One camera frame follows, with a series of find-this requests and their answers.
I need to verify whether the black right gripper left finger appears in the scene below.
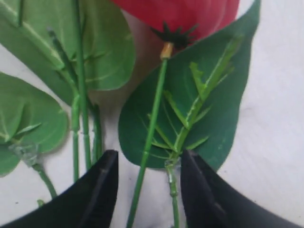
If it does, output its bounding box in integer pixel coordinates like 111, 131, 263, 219
3, 150, 119, 228

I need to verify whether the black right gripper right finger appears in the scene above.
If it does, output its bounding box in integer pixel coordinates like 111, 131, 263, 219
180, 149, 298, 228

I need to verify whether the artificial red flower plant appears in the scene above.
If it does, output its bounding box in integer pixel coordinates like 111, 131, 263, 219
0, 0, 261, 228

